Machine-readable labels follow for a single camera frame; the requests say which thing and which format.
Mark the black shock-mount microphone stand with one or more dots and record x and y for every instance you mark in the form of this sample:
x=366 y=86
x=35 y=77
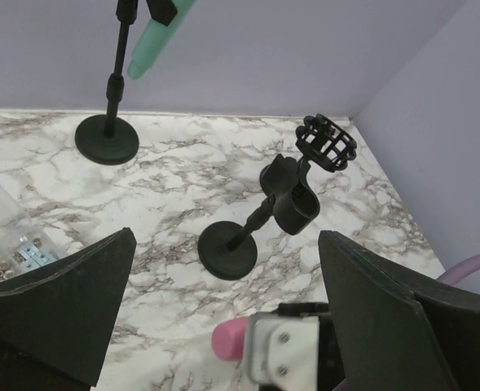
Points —
x=322 y=141

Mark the pink microphone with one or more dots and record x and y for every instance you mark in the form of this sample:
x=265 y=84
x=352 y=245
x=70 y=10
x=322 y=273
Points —
x=227 y=340

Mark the green microphone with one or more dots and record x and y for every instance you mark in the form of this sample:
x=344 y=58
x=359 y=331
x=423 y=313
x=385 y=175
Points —
x=166 y=18

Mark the black clip microphone stand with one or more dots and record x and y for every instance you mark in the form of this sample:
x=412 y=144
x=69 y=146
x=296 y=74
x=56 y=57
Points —
x=228 y=250

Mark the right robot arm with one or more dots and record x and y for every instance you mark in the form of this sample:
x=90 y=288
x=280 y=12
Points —
x=330 y=372

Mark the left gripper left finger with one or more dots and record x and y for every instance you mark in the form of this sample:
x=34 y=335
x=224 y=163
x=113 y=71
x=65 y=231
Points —
x=56 y=322

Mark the black stand with green microphone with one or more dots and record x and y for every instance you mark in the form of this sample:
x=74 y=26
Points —
x=107 y=139

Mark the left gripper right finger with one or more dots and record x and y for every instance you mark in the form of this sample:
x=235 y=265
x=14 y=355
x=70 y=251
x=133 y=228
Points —
x=396 y=328

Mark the clear screw box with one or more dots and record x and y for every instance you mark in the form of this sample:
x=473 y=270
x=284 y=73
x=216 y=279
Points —
x=24 y=246

